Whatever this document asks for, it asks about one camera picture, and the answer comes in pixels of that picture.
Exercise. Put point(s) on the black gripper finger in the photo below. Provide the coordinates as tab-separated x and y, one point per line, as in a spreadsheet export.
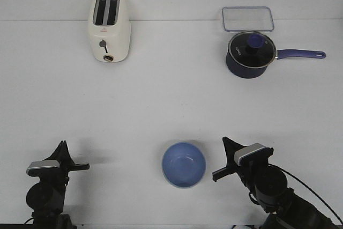
230	163
231	146
67	158
58	154

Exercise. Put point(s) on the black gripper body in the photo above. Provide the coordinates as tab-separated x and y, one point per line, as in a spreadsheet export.
242	172
61	174

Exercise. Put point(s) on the blue bowl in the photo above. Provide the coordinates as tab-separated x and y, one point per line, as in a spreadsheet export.
183	165

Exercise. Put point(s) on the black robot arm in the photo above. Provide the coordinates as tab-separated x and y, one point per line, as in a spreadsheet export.
268	187
46	198

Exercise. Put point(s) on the glass lid with blue knob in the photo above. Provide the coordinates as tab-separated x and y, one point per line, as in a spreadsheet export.
252	49

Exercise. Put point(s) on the clear rectangular container lid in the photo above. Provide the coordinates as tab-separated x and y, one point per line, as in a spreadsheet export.
247	18

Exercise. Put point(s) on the white two-slot toaster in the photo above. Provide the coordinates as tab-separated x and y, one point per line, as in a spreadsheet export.
109	30

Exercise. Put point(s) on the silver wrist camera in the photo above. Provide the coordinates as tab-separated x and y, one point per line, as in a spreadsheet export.
252	152
43	164

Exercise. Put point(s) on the blue saucepan with handle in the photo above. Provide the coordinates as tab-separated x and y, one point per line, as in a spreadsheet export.
250	73

